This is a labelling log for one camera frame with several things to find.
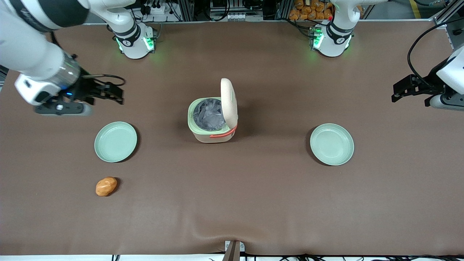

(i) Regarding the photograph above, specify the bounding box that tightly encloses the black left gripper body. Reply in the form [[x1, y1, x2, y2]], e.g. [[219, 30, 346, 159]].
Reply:
[[411, 60, 450, 108]]

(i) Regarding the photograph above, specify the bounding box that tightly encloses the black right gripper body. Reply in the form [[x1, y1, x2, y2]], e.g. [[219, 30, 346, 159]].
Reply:
[[71, 69, 109, 105]]

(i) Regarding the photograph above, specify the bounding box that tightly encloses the small lidded trash bin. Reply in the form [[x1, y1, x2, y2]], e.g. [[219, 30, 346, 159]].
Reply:
[[187, 78, 239, 144]]

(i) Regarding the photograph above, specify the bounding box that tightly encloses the mint green round plate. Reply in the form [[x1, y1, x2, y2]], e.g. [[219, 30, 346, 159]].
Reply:
[[310, 123, 355, 166], [94, 121, 138, 163]]

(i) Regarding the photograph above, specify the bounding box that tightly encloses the brown toy potato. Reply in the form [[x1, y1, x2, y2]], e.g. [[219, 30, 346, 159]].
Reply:
[[96, 177, 118, 197]]

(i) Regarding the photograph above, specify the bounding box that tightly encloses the white power strip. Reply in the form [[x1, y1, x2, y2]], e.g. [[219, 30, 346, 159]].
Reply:
[[146, 1, 171, 16]]

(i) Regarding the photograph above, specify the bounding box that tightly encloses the crumpled grey plastic liner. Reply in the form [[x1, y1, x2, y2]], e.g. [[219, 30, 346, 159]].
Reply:
[[193, 99, 224, 131]]

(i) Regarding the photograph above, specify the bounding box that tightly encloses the bag of orange items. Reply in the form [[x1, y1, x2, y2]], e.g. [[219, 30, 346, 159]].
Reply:
[[289, 0, 336, 21]]

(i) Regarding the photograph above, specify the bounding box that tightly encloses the metal table clamp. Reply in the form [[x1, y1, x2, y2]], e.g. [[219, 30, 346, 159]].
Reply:
[[224, 240, 245, 261]]

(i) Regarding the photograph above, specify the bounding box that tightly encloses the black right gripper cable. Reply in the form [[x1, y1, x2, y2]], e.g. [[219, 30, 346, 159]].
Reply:
[[88, 74, 126, 87]]

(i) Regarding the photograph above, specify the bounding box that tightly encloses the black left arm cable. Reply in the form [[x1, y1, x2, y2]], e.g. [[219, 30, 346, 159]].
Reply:
[[407, 17, 464, 92]]

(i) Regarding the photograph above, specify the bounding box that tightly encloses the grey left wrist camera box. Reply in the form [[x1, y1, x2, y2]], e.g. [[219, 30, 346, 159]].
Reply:
[[430, 94, 464, 111]]

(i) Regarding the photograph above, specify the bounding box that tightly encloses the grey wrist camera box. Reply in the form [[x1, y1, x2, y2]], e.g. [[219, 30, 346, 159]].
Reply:
[[34, 103, 93, 117], [430, 94, 464, 111]]

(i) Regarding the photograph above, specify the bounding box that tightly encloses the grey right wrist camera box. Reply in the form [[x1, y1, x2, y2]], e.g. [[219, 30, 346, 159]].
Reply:
[[34, 103, 93, 117]]

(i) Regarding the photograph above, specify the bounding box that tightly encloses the aluminium frame profile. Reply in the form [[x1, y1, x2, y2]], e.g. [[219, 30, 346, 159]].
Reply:
[[433, 0, 464, 26]]

